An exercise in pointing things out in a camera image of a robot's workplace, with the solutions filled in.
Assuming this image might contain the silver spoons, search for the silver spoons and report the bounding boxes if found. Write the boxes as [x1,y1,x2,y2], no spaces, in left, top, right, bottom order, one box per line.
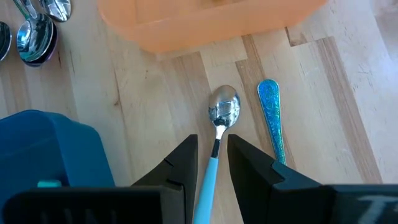
[12,0,59,68]

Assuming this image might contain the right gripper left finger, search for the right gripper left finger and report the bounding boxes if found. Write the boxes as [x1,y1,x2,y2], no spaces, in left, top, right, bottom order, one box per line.
[132,134,199,224]

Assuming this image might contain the iridescent rainbow spoon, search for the iridescent rainbow spoon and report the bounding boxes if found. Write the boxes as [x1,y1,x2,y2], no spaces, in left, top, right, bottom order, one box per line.
[257,78,287,166]

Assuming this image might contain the orange translucent bin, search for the orange translucent bin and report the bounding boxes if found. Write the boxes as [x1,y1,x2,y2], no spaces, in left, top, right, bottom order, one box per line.
[96,0,329,54]

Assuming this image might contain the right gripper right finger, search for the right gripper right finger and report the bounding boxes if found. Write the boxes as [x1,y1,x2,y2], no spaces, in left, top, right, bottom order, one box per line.
[228,134,323,224]

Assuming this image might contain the dark blue plastic bin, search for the dark blue plastic bin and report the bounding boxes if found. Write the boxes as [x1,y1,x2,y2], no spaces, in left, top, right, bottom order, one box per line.
[0,109,116,215]

